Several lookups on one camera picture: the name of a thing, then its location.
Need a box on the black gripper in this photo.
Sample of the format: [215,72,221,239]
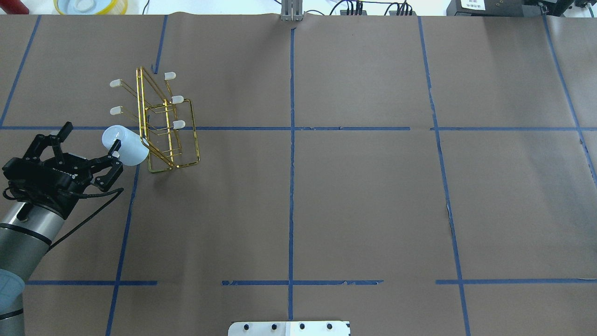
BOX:
[2,121,124,219]

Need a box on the light blue cup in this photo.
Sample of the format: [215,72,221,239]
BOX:
[102,125,149,166]

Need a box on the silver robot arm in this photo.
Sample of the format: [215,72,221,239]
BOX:
[0,122,123,336]

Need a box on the yellow tape roll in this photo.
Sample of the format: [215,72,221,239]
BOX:
[53,0,128,15]

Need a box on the black computer box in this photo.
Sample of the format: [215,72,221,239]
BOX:
[446,0,543,17]

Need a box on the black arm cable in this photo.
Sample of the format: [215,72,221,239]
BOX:
[47,188,125,252]

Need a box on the gold wire cup holder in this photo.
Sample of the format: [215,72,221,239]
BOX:
[109,66,201,174]

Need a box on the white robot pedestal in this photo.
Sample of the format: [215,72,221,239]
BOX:
[228,321,351,336]

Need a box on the aluminium frame post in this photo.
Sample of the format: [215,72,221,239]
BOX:
[278,0,304,21]

